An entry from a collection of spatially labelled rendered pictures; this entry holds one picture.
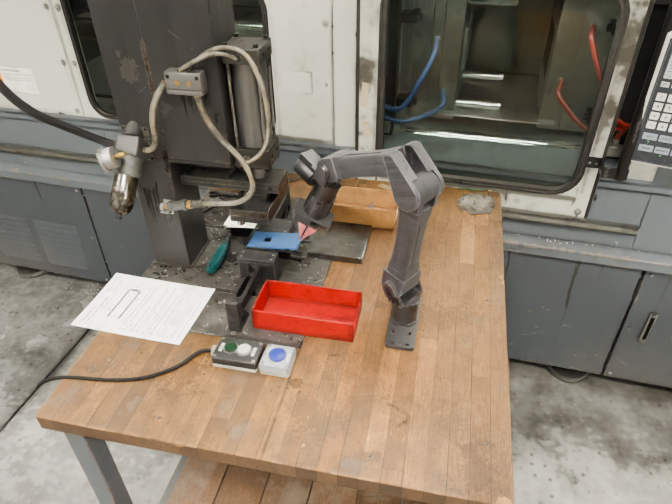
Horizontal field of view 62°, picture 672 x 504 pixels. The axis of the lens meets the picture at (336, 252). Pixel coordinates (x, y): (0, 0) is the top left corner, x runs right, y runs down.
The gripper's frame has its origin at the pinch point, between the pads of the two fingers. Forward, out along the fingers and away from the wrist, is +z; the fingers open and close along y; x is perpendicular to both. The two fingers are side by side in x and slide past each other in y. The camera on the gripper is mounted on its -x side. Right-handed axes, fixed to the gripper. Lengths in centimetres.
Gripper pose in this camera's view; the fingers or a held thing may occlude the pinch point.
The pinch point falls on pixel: (301, 237)
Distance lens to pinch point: 148.2
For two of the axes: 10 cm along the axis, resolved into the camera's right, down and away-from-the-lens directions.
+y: -8.9, -4.4, -0.9
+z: -4.0, 6.8, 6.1
